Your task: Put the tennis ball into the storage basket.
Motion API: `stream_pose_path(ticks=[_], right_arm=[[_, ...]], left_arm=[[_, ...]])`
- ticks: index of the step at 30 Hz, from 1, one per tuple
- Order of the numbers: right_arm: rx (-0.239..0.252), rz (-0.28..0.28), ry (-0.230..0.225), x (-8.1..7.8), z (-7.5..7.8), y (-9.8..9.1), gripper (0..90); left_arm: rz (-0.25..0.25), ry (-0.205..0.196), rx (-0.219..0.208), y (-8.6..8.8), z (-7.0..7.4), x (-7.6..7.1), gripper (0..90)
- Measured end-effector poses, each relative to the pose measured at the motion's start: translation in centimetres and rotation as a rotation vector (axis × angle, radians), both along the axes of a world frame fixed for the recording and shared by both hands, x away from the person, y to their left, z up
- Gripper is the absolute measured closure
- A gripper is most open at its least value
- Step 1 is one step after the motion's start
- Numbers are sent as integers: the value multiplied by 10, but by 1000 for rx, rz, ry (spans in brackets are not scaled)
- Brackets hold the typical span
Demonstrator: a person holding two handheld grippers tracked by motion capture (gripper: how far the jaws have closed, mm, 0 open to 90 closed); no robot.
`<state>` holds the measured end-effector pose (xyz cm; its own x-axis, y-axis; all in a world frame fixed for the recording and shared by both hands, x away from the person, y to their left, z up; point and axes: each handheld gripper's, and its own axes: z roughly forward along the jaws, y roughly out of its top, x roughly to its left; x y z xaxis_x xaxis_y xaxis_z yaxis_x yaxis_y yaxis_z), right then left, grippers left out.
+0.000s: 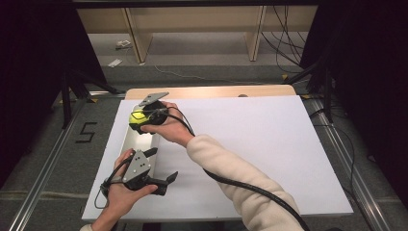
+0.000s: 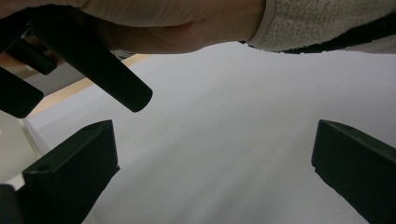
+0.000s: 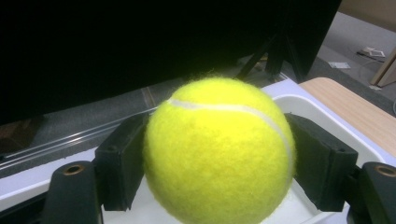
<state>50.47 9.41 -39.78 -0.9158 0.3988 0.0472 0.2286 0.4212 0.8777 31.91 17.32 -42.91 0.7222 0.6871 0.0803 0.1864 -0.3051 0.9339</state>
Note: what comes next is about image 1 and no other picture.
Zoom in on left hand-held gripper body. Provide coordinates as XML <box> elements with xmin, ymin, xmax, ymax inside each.
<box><xmin>121</xmin><ymin>149</ymin><xmax>168</xmax><ymax>196</ymax></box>

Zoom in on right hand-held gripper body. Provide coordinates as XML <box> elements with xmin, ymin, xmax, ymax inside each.
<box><xmin>138</xmin><ymin>91</ymin><xmax>170</xmax><ymax>127</ymax></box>

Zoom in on yellow tennis ball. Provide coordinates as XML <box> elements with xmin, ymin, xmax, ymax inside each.
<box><xmin>128</xmin><ymin>109</ymin><xmax>151</xmax><ymax>127</ymax></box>

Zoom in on white plastic bin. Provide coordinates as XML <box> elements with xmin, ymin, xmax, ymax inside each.
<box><xmin>117</xmin><ymin>103</ymin><xmax>162</xmax><ymax>181</ymax></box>

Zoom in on person's right hand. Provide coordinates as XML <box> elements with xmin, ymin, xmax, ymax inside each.
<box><xmin>140</xmin><ymin>100</ymin><xmax>195</xmax><ymax>149</ymax></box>

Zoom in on person's left hand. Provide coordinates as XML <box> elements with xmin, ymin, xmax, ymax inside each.
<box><xmin>103</xmin><ymin>148</ymin><xmax>159</xmax><ymax>220</ymax></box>

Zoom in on small white floor device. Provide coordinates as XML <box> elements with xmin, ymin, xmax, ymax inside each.
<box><xmin>115</xmin><ymin>39</ymin><xmax>133</xmax><ymax>50</ymax></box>

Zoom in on black metal stand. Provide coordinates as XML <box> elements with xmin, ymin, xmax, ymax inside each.
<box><xmin>282</xmin><ymin>61</ymin><xmax>335</xmax><ymax>124</ymax></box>
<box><xmin>59</xmin><ymin>68</ymin><xmax>122</xmax><ymax>130</ymax></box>

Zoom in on white board sheet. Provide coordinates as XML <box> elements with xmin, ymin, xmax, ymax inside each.
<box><xmin>81</xmin><ymin>95</ymin><xmax>354</xmax><ymax>222</ymax></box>

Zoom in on light wooden shelf unit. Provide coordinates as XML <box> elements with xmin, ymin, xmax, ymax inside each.
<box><xmin>76</xmin><ymin>5</ymin><xmax>319</xmax><ymax>64</ymax></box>

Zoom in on black curtain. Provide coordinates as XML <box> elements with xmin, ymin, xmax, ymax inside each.
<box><xmin>299</xmin><ymin>0</ymin><xmax>408</xmax><ymax>201</ymax></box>
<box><xmin>0</xmin><ymin>0</ymin><xmax>110</xmax><ymax>191</ymax></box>

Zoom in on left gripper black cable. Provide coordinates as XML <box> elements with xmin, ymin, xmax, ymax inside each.
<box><xmin>93</xmin><ymin>154</ymin><xmax>135</xmax><ymax>210</ymax></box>

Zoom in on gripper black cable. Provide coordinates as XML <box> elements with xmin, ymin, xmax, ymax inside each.
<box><xmin>158</xmin><ymin>106</ymin><xmax>312</xmax><ymax>231</ymax></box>
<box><xmin>93</xmin><ymin>154</ymin><xmax>135</xmax><ymax>210</ymax></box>

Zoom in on white floor cable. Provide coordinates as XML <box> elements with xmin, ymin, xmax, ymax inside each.
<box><xmin>153</xmin><ymin>64</ymin><xmax>265</xmax><ymax>87</ymax></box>

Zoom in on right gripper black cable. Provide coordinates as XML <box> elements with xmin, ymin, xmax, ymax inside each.
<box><xmin>158</xmin><ymin>106</ymin><xmax>312</xmax><ymax>231</ymax></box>

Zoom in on aluminium floor rail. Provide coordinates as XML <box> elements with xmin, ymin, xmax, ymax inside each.
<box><xmin>307</xmin><ymin>97</ymin><xmax>393</xmax><ymax>231</ymax></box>
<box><xmin>8</xmin><ymin>95</ymin><xmax>89</xmax><ymax>231</ymax></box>

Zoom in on bundle of black cables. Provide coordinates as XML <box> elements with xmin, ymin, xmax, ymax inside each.
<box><xmin>260</xmin><ymin>5</ymin><xmax>310</xmax><ymax>74</ymax></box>

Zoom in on thin black floor cable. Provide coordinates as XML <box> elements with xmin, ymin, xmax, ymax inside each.
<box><xmin>309</xmin><ymin>108</ymin><xmax>371</xmax><ymax>231</ymax></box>

